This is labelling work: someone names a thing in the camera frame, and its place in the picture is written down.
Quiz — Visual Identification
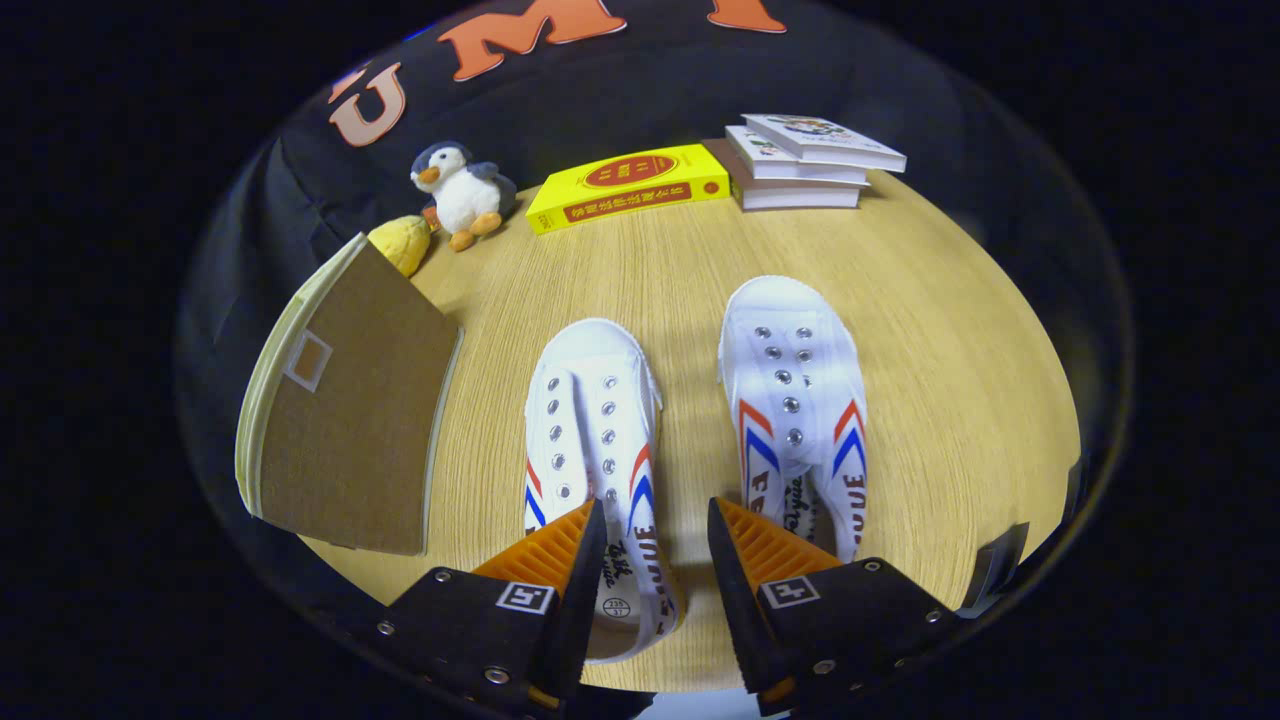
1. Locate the white illustrated book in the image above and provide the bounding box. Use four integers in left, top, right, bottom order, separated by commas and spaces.
741, 113, 908, 174

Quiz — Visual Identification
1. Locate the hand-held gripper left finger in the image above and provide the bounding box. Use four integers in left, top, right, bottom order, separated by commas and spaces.
372, 498, 609, 716

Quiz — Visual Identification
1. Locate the yellow bun plush toy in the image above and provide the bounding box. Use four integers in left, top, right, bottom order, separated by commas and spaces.
367, 215, 433, 278

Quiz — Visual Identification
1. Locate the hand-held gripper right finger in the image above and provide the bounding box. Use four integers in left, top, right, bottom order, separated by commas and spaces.
707, 497, 961, 717

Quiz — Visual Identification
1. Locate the white canvas shoe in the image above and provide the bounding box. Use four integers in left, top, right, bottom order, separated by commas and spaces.
717, 275, 869, 564
523, 318, 686, 664

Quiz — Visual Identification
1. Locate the yellow book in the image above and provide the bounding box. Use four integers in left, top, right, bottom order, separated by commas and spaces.
525, 144, 732, 236

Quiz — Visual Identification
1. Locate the black backdrop cloth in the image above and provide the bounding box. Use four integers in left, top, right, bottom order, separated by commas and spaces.
180, 0, 1131, 421

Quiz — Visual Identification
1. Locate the penguin plush toy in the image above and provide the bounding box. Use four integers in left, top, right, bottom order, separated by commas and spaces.
409, 141, 518, 252

